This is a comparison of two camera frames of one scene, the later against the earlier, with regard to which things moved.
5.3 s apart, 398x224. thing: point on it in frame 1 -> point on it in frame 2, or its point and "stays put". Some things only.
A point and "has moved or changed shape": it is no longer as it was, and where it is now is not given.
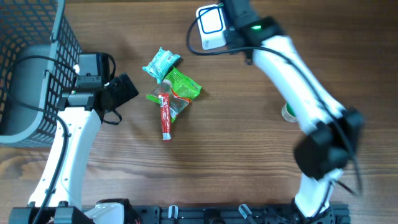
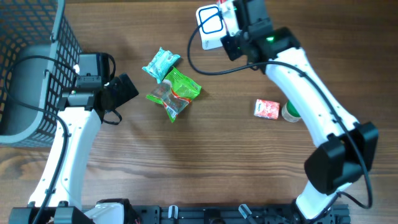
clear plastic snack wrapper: (176, 103) stays put
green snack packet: (181, 86) stays put
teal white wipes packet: (159, 66) stays put
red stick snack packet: (165, 116) has moved or changed shape
